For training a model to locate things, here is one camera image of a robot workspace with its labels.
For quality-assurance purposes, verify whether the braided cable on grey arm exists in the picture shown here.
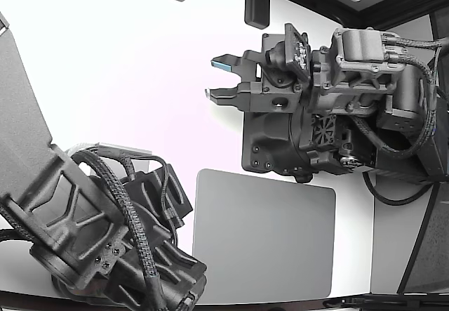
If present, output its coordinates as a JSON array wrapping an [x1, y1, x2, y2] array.
[[68, 147, 168, 311]]

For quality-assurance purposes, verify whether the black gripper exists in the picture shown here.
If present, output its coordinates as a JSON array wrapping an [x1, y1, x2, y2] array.
[[204, 49, 333, 115]]

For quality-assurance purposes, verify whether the black diagonal pole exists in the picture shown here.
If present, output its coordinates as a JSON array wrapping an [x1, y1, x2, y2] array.
[[397, 183, 441, 295]]

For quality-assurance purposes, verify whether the large black bracket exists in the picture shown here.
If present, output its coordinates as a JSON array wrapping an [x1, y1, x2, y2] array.
[[243, 0, 286, 30]]

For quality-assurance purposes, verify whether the dark frame beam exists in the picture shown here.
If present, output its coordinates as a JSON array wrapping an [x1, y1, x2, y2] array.
[[224, 0, 449, 33]]

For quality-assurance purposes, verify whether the black power cable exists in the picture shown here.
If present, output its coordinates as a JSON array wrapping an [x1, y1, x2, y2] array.
[[362, 170, 436, 206]]

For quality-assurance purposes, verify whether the braided cable on black arm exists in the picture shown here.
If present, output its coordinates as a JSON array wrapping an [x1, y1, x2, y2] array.
[[350, 33, 443, 159]]

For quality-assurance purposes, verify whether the grey rectangular mat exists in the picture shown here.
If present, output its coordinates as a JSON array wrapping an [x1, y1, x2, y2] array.
[[192, 168, 337, 298]]

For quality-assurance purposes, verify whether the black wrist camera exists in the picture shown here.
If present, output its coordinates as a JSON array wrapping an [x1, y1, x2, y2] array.
[[264, 22, 312, 82]]

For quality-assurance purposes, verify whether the black six-joint robot arm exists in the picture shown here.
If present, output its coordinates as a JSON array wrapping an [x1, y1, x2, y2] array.
[[241, 26, 449, 185]]

